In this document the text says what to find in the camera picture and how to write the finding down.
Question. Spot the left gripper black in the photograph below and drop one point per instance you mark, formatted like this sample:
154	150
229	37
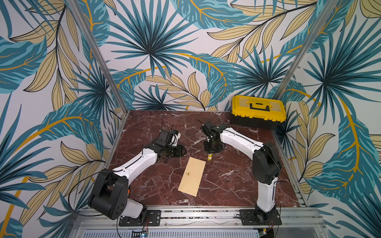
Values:
179	153

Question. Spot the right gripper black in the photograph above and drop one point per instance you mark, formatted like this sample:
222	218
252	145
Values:
213	144

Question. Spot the manila paper envelope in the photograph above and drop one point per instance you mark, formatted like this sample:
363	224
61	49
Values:
192	176

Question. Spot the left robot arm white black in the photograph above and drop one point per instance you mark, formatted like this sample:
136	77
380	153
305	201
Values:
110	194

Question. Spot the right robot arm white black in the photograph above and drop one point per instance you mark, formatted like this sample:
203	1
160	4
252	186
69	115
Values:
266	164

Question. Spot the yellow black toolbox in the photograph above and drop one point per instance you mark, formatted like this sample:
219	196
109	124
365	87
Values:
257	112

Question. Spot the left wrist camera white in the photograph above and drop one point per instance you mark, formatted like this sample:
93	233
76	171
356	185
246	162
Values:
175	137

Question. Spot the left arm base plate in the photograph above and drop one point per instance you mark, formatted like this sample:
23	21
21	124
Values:
147	217

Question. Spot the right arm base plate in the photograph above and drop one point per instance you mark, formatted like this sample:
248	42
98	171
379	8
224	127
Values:
256	217

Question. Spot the aluminium front rail frame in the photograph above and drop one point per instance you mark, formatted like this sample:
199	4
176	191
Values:
202	222

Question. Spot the left corner aluminium post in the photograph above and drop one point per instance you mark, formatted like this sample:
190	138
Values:
80	18

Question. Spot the corner aluminium post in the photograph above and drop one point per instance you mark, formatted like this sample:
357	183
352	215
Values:
80	18
321	19

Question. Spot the right corner aluminium post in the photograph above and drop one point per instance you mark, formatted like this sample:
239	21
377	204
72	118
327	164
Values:
321	19

